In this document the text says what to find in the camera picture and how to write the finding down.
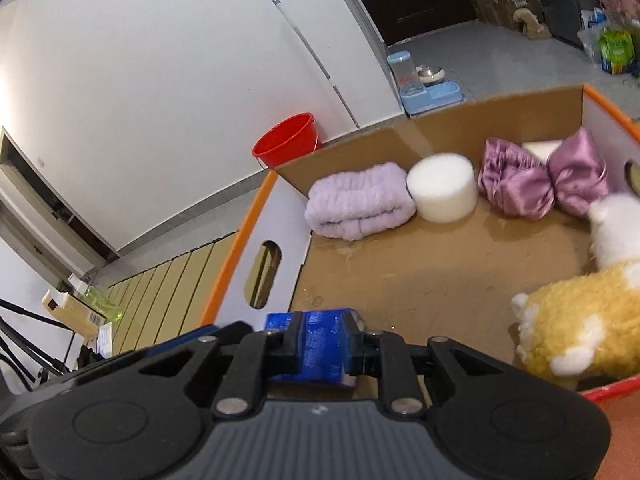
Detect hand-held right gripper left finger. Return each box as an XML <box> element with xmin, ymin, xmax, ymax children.
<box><xmin>115</xmin><ymin>312</ymin><xmax>307</xmax><ymax>419</ymax></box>

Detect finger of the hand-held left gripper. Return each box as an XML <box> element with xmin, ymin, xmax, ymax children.
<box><xmin>75</xmin><ymin>324</ymin><xmax>224</xmax><ymax>386</ymax></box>

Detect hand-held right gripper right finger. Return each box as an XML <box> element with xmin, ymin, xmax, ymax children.
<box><xmin>344</xmin><ymin>312</ymin><xmax>531</xmax><ymax>420</ymax></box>

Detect blue tissue packet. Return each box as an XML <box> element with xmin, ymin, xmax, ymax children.
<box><xmin>262</xmin><ymin>307</ymin><xmax>369</xmax><ymax>390</ymax></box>

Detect orange cardboard box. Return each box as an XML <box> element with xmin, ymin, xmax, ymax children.
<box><xmin>197</xmin><ymin>84</ymin><xmax>640</xmax><ymax>404</ymax></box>

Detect lavender fluffy headband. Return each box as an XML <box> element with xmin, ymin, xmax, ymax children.
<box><xmin>305</xmin><ymin>161</ymin><xmax>418</xmax><ymax>241</ymax></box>

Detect white foam cylinder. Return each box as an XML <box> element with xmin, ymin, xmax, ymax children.
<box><xmin>406</xmin><ymin>152</ymin><xmax>480</xmax><ymax>222</ymax></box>

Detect yellow plush toy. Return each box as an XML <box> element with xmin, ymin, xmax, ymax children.
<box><xmin>511</xmin><ymin>261</ymin><xmax>640</xmax><ymax>391</ymax></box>

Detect purple satin hair bonnet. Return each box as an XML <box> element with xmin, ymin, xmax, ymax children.
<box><xmin>477</xmin><ymin>127</ymin><xmax>612</xmax><ymax>221</ymax></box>

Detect pale fluffy plush toy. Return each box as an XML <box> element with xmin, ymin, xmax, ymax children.
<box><xmin>587</xmin><ymin>194</ymin><xmax>640</xmax><ymax>272</ymax></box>

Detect white paper sheet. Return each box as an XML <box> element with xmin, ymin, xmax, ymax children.
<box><xmin>94</xmin><ymin>321</ymin><xmax>115</xmax><ymax>356</ymax></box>

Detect green spray bottle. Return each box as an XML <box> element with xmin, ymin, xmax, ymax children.
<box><xmin>82</xmin><ymin>285</ymin><xmax>125</xmax><ymax>322</ymax></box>

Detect black cloth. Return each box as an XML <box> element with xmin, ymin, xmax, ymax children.
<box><xmin>76</xmin><ymin>344</ymin><xmax>109</xmax><ymax>369</ymax></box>

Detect red plastic bucket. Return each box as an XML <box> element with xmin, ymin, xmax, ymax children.
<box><xmin>251</xmin><ymin>112</ymin><xmax>321</xmax><ymax>170</ymax></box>

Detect blue pet water feeder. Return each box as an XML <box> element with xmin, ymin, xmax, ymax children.
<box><xmin>386</xmin><ymin>51</ymin><xmax>467</xmax><ymax>117</ymax></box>

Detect white mop pole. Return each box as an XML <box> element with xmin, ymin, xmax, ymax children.
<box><xmin>271</xmin><ymin>0</ymin><xmax>362</xmax><ymax>130</ymax></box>

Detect tan cat scratcher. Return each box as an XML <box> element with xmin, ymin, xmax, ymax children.
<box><xmin>514</xmin><ymin>7</ymin><xmax>553</xmax><ymax>40</ymax></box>

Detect stacked brown cardboard boxes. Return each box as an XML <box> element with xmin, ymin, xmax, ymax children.
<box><xmin>470</xmin><ymin>0</ymin><xmax>546</xmax><ymax>31</ymax></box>

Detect green packet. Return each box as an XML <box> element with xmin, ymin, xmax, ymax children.
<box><xmin>598</xmin><ymin>27</ymin><xmax>636</xmax><ymax>76</ymax></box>

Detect blue and white bag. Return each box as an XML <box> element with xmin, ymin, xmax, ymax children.
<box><xmin>577</xmin><ymin>7</ymin><xmax>609</xmax><ymax>66</ymax></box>

